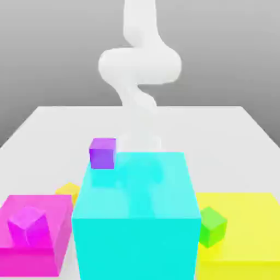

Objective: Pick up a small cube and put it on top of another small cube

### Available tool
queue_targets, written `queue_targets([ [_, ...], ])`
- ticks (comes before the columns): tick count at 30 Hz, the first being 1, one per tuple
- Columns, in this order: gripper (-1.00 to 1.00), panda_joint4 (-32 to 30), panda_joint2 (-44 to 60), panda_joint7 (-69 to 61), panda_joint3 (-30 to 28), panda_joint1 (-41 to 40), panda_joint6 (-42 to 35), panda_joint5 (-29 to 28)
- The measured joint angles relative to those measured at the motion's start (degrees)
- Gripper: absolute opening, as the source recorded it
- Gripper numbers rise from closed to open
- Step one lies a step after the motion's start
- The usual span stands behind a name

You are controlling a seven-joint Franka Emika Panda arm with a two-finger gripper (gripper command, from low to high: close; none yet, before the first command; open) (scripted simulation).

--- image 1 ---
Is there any large yellow box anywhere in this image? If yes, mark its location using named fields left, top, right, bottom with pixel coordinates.
left=194, top=191, right=280, bottom=280

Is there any large cyan box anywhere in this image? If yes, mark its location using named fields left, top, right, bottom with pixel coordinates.
left=71, top=151, right=202, bottom=280

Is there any small green cube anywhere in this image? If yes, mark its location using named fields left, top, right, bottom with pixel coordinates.
left=199, top=206, right=228, bottom=249

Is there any small purple cube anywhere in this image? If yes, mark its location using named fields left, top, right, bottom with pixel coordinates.
left=89, top=137, right=117, bottom=170

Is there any small yellow cube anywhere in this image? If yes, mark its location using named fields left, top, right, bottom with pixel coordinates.
left=55, top=182, right=80, bottom=206

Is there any small magenta cube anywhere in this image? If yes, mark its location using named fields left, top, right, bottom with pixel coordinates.
left=7, top=206, right=54, bottom=249

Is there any large magenta box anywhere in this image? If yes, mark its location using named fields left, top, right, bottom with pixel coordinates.
left=0, top=194, right=74, bottom=278

